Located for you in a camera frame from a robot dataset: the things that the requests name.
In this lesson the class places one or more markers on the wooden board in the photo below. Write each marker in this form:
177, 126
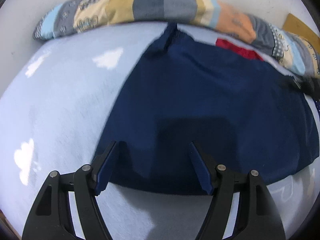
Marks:
300, 26

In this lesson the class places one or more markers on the light blue cloud-print blanket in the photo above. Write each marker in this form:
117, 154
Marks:
62, 92

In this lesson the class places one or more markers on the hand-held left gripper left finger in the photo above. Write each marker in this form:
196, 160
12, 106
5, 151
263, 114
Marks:
105, 170

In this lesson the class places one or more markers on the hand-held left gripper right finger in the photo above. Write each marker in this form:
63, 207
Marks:
200, 170

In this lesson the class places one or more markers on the navy blue work jacket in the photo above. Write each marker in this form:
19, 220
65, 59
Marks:
200, 92

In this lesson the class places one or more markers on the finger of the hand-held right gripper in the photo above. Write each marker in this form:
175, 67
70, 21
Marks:
300, 85

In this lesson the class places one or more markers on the patchwork leaf-print quilt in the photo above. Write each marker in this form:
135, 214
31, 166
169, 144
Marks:
150, 5

